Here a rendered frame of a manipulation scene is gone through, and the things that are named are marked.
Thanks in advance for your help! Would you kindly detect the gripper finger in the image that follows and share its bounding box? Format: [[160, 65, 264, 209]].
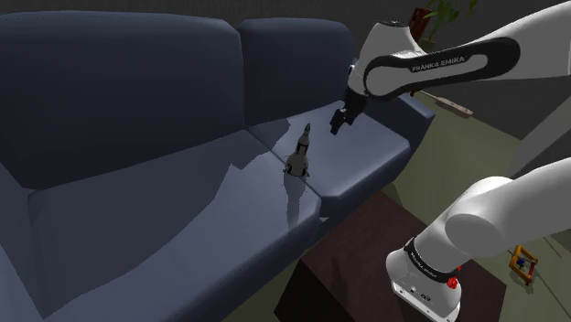
[[329, 108, 350, 136]]

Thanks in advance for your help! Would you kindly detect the grey toy rocket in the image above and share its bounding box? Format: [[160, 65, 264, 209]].
[[282, 123, 312, 178]]

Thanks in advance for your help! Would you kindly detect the brown wooden plank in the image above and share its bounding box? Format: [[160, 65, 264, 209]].
[[419, 90, 474, 118]]

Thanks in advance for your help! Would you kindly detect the green potted plant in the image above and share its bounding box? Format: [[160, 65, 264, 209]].
[[408, 0, 479, 51]]

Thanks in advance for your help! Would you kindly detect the dark brown robot stand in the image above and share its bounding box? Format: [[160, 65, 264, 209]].
[[273, 189, 508, 322]]

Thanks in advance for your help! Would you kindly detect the dark blue sofa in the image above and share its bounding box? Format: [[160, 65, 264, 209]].
[[0, 10, 436, 322]]

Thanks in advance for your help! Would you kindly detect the small orange frame toy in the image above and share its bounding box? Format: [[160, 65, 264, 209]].
[[509, 243, 539, 286]]

